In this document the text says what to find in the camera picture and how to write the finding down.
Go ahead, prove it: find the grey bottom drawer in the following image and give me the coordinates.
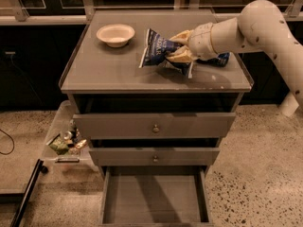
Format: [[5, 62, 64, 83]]
[[99, 166, 214, 227]]

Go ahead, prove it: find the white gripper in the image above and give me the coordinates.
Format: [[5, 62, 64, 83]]
[[166, 23, 218, 63]]

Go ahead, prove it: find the black metal floor rail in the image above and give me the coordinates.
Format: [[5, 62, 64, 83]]
[[9, 159, 48, 227]]

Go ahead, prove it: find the crushed blue pepsi can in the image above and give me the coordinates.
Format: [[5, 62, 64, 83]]
[[197, 53, 230, 67]]

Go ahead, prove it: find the black floor cable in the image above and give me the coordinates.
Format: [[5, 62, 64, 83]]
[[0, 128, 16, 156]]

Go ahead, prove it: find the grey drawer cabinet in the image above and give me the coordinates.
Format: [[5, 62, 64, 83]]
[[58, 9, 255, 178]]

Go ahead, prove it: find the green snack packet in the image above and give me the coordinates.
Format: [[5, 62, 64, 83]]
[[48, 135, 69, 155]]

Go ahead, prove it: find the white post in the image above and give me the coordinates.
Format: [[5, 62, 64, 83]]
[[278, 92, 299, 117]]

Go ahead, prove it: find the clear plastic storage bin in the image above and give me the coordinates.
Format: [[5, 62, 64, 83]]
[[42, 100, 95, 169]]

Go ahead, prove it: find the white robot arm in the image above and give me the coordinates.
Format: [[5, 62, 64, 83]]
[[167, 0, 303, 106]]

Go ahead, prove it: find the blue chip bag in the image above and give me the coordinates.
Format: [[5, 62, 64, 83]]
[[139, 28, 193, 79]]

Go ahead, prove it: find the grey middle drawer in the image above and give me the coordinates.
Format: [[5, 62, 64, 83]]
[[89, 139, 220, 166]]

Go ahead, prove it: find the grey drawer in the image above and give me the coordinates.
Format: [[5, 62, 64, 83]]
[[99, 166, 214, 227], [72, 97, 237, 141], [89, 139, 220, 166]]

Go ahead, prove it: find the grey top drawer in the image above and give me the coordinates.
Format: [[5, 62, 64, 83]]
[[72, 97, 237, 141]]

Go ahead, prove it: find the white paper bowl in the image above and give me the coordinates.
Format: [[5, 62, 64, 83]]
[[97, 24, 135, 48]]

